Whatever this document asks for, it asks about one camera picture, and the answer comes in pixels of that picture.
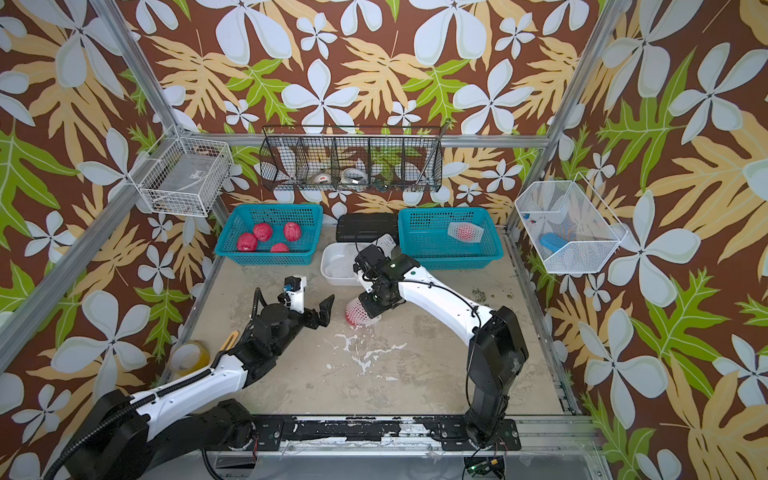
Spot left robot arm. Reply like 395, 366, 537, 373
44, 291, 335, 479

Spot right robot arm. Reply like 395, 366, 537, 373
345, 245, 529, 447

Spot yellow box cutter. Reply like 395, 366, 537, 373
221, 330, 240, 352

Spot white rectangular tub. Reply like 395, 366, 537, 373
320, 243, 359, 287

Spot black plastic case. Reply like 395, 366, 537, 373
336, 213, 399, 243

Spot right teal plastic basket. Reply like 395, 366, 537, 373
397, 207, 503, 270

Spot teal plastic basket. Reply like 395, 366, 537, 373
215, 204, 323, 266
397, 207, 503, 270

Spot left teal plastic basket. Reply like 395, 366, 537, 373
215, 204, 323, 266

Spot yellow tape roll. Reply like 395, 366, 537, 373
168, 341, 210, 379

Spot blue object in basket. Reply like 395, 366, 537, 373
539, 232, 569, 254

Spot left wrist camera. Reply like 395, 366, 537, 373
278, 276, 307, 314

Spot white item in wire basket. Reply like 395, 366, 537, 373
341, 167, 368, 186

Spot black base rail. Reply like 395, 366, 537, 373
251, 414, 521, 452

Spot tape roll in wire basket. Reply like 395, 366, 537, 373
312, 172, 333, 186

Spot black wire wall basket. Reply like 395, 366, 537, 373
256, 125, 445, 192

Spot white wire basket left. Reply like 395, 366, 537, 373
130, 127, 233, 218

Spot white wire basket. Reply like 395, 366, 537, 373
130, 127, 233, 218
515, 180, 628, 276

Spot white wire basket right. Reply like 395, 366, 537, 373
515, 180, 628, 276

